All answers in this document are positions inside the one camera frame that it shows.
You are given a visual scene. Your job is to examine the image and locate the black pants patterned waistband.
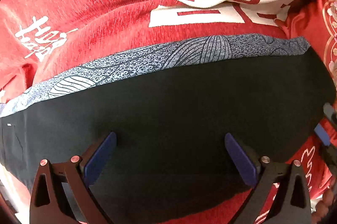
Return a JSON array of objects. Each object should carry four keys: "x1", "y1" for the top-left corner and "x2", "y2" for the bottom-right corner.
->
[{"x1": 0, "y1": 33, "x2": 337, "y2": 224}]

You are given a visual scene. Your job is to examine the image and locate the red embroidered cushion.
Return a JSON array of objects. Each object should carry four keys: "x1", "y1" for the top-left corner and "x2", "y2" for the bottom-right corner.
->
[{"x1": 279, "y1": 0, "x2": 336, "y2": 80}]

